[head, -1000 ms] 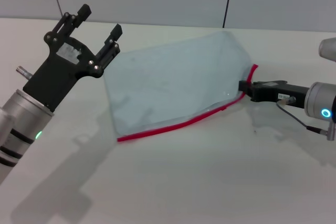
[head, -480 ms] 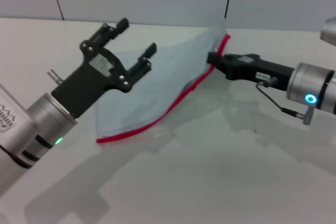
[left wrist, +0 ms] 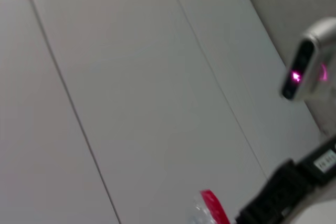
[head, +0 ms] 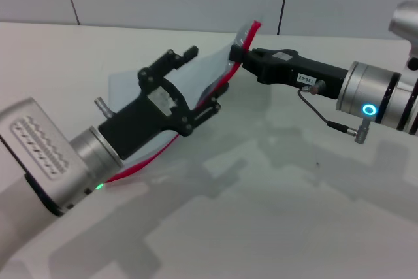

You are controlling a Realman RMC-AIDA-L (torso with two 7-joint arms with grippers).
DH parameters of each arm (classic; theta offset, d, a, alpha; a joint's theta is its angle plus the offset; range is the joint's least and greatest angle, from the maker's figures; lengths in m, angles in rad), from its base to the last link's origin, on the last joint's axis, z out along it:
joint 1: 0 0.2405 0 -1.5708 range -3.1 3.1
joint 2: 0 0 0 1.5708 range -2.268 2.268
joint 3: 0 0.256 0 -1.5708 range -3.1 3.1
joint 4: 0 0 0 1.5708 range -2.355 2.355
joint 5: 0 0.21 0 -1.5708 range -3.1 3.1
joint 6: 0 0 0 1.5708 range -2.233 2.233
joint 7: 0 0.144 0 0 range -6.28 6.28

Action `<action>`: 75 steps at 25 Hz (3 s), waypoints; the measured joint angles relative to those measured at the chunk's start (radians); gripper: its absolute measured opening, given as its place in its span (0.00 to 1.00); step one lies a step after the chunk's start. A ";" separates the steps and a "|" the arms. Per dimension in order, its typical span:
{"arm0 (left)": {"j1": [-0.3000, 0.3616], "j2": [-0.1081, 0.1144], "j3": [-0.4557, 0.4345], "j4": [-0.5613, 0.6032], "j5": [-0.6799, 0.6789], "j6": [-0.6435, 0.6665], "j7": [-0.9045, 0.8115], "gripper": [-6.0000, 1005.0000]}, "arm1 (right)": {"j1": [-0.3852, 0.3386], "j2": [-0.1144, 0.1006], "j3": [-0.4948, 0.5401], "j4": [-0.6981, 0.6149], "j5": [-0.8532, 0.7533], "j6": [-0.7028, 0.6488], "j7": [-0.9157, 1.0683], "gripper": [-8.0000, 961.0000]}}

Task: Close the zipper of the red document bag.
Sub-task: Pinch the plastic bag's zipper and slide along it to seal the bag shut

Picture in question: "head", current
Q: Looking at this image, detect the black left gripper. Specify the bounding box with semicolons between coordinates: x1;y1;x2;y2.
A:
97;46;231;159

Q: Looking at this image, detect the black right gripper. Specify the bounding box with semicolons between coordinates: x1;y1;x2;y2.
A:
229;44;349;101

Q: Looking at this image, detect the transparent red-edged document bag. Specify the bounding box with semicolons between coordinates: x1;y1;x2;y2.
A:
107;19;264;184

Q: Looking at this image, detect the silver connector plug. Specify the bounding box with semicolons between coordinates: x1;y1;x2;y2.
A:
93;97;112;119

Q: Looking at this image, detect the black gripper cable with plugs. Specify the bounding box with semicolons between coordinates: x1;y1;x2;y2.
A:
297;83;372;144

